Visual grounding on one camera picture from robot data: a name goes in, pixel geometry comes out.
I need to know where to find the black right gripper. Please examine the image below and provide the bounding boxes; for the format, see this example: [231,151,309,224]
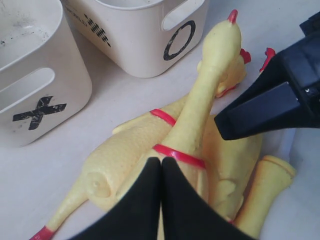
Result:
[215,12,320,140]

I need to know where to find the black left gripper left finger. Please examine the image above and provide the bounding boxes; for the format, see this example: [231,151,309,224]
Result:
[72,157,161,240]

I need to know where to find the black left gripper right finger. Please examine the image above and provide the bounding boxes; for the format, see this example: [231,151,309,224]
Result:
[162,157,251,240]

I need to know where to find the whole yellow rubber chicken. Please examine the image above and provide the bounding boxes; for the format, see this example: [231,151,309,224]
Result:
[117,9,263,240]

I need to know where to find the detached rubber chicken head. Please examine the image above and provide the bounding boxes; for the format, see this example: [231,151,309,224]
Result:
[234,155,296,239]

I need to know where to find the headless rubber chicken body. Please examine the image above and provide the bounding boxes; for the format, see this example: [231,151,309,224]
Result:
[259,47,276,74]

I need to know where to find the cream bin marked O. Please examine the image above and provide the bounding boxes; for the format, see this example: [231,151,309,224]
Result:
[62,0,209,78]

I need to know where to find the cream bin marked X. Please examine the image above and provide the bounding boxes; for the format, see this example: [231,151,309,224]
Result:
[0,0,92,148]

